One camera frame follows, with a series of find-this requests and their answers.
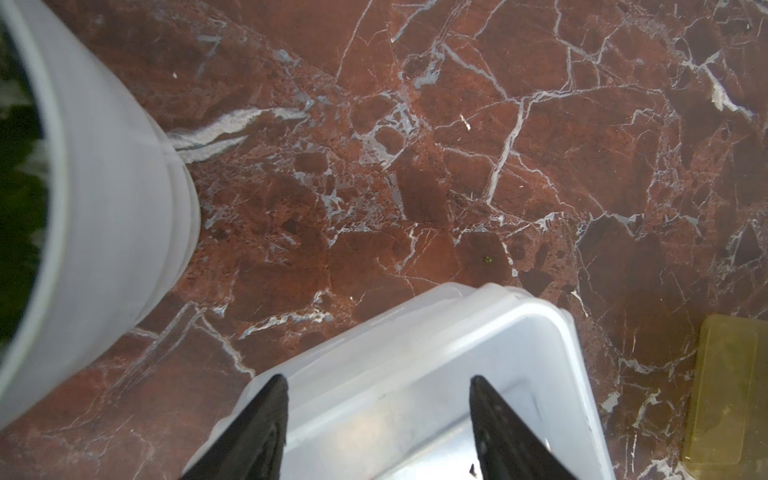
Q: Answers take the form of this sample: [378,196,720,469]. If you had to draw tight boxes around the green artificial plant with flowers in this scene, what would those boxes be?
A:
[1,25,48,347]

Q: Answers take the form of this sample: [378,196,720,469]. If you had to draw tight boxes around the white flower pot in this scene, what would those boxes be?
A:
[1,1,200,424]

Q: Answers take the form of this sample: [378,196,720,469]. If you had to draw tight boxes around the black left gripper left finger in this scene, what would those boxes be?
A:
[182,374,289,480]

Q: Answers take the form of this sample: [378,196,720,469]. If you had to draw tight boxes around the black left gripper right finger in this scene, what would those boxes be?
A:
[469,375,575,480]

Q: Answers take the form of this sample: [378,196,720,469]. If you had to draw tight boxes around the clear plastic lunch box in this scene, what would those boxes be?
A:
[182,281,616,480]

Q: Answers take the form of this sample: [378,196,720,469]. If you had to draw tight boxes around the olive yellow lunch box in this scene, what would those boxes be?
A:
[681,314,767,479]

